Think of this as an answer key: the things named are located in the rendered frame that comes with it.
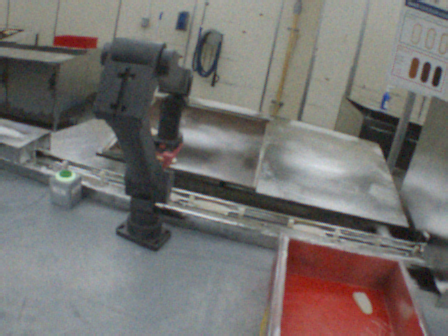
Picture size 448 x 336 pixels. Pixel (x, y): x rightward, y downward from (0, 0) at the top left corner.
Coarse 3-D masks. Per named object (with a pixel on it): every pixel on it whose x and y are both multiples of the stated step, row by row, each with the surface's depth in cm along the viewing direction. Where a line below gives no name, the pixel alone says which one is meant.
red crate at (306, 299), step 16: (288, 272) 80; (288, 288) 75; (304, 288) 76; (320, 288) 76; (336, 288) 77; (352, 288) 77; (368, 288) 78; (288, 304) 70; (304, 304) 70; (320, 304) 71; (336, 304) 71; (352, 304) 72; (384, 304) 73; (288, 320) 65; (304, 320) 66; (320, 320) 66; (336, 320) 66; (352, 320) 67; (368, 320) 67; (384, 320) 67
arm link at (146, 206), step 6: (132, 186) 78; (132, 192) 78; (138, 192) 78; (144, 192) 78; (150, 192) 78; (132, 198) 78; (138, 198) 78; (144, 198) 79; (150, 198) 79; (132, 204) 78; (138, 204) 78; (144, 204) 78; (150, 204) 78; (144, 210) 79; (150, 210) 79
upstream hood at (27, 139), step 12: (0, 120) 108; (0, 132) 98; (12, 132) 100; (24, 132) 102; (36, 132) 104; (48, 132) 106; (0, 144) 93; (12, 144) 92; (24, 144) 94; (36, 144) 101; (48, 144) 108; (0, 156) 95; (12, 156) 94; (24, 156) 95
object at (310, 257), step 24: (288, 240) 76; (312, 240) 77; (288, 264) 79; (312, 264) 78; (336, 264) 77; (360, 264) 76; (384, 264) 75; (384, 288) 76; (408, 288) 64; (408, 312) 60
